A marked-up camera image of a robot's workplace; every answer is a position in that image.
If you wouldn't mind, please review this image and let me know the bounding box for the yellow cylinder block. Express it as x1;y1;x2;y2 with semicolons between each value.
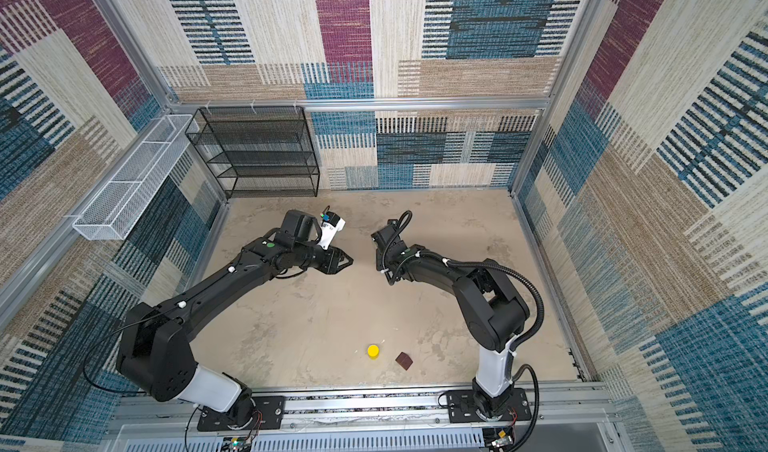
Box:
366;344;380;359

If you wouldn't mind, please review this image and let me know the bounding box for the aluminium front rail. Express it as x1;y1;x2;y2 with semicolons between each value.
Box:
99;380;632;451

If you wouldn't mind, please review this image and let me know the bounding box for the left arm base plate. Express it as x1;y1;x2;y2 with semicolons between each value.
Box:
196;396;286;433

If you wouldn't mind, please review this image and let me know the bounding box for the black wire shelf rack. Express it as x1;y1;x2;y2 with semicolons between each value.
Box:
185;106;320;199

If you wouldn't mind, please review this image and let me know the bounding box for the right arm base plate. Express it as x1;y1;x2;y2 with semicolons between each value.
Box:
438;387;533;423

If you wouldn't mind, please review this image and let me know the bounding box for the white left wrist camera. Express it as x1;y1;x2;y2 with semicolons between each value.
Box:
318;207;346;250

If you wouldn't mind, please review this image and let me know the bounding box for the white wire mesh basket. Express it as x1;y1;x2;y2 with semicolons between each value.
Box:
73;115;192;241

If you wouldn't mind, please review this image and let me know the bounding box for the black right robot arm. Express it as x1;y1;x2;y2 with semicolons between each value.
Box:
371;218;544;421

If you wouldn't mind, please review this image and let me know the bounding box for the dark brown square block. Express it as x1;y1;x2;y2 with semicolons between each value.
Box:
395;352;413;371

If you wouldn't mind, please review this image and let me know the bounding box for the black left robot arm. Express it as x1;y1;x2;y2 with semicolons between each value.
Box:
116;210;353;430

